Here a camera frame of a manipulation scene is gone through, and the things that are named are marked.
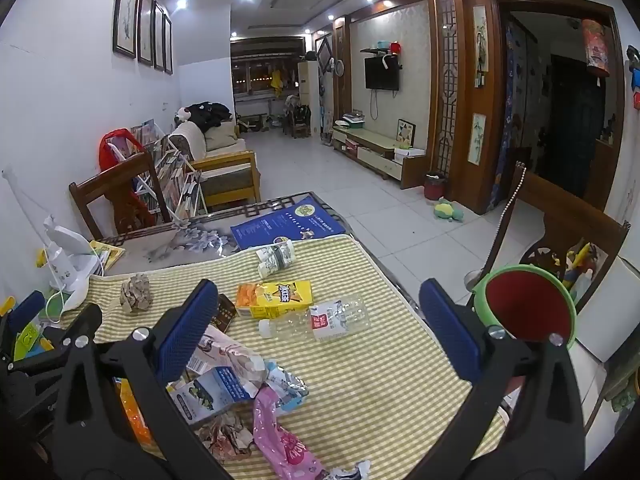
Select paper ball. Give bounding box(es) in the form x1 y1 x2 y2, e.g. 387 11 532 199
119 272 153 313

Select blue wall hanging bag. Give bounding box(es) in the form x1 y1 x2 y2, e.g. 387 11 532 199
625 45 640 111

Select narrow painted wall panel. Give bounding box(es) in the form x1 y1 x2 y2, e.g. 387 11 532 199
468 112 487 166
472 5 489 73

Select yellow booklet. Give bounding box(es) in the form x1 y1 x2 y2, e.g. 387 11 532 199
89 240 126 276

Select wooden sofa with cushions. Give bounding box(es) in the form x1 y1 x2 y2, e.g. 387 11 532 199
170 120 262 208

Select wooden chair with bead string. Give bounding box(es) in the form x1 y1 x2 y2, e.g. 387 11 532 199
480 161 632 311

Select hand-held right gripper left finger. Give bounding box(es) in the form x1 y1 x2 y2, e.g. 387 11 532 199
50 279 232 480

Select red paper lantern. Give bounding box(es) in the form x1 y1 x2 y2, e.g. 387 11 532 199
580 18 612 78

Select red bag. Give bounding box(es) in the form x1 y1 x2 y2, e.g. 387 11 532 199
98 129 146 196

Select yellow checked tablecloth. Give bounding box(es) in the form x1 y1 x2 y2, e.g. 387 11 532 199
60 235 506 480

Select framed wall picture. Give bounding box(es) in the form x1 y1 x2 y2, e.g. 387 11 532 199
152 1 166 72
112 0 142 59
137 0 155 67
163 13 174 76

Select small red floor bin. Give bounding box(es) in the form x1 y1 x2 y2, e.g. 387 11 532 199
424 172 448 201

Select white rack with books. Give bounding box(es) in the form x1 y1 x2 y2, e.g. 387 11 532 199
130 119 208 223

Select colourful toys on chair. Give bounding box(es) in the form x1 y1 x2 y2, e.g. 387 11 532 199
562 242 608 306

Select white bead string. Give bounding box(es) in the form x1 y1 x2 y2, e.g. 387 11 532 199
480 161 527 281

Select small white wrapper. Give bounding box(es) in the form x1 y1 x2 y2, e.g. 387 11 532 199
325 460 373 480

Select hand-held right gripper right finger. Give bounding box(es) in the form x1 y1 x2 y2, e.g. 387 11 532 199
410 278 587 480

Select dark brown wrapper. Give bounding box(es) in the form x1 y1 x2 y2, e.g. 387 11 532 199
212 293 238 333

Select green bin with red liner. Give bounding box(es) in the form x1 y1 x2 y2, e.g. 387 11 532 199
470 264 579 356

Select blue patterned door curtain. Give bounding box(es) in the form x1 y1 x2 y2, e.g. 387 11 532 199
487 15 531 211

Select pink plastic wrapper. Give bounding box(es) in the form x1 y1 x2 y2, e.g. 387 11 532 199
251 385 331 480

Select orange plastic wrapper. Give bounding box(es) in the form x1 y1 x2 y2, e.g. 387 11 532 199
112 377 153 448

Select low television cabinet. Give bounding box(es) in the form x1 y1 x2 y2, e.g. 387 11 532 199
332 125 428 190

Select red wrapper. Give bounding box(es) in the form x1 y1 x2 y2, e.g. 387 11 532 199
195 407 256 461

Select white pink wrapper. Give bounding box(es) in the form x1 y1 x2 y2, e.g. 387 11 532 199
187 325 266 386

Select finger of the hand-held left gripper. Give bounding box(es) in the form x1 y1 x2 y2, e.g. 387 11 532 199
6 290 47 333
47 303 104 361

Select green plush toy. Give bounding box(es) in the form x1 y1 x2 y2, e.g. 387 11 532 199
432 197 466 223

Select blue book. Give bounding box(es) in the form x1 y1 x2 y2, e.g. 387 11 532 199
230 196 347 252

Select dark clothes pile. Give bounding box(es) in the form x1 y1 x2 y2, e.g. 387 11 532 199
175 102 233 128

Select wall shelf with items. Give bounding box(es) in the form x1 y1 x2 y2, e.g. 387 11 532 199
360 40 403 58

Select wooden lattice screen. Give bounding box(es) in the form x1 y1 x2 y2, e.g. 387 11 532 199
427 0 468 201

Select wall mounted television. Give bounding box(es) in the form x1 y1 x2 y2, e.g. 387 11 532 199
364 56 401 92

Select silver blue wrapper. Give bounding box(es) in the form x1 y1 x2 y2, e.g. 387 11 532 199
260 360 308 413

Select yellow orange snack box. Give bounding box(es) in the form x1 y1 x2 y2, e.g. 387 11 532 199
235 280 313 320

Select clear plastic bottle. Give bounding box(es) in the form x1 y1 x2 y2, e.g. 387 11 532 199
258 296 371 343

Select blue white snack bag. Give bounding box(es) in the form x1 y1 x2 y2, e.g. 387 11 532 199
167 366 261 426

